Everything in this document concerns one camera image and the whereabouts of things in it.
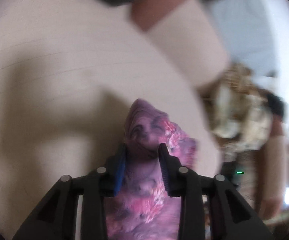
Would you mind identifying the purple floral long-sleeve shirt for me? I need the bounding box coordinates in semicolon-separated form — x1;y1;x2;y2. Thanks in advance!
105;99;197;239

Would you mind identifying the brown pink headboard cushion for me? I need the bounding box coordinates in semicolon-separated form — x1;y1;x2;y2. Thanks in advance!
255;114;289;219

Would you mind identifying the beige floral crumpled blanket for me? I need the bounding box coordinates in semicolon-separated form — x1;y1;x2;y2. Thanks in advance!
204;63;272;154

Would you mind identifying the dark garment behind blanket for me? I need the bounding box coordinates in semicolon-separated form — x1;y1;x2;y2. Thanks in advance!
266;92;285;120

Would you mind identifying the pink quilted bed cover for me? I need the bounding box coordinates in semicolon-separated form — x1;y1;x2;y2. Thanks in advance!
0;0;219;239

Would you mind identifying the pink brown bolster cushion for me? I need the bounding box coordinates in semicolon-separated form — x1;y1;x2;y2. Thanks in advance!
130;0;231;94

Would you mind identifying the grey pillow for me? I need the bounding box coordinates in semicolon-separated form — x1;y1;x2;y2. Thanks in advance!
202;0;279;77

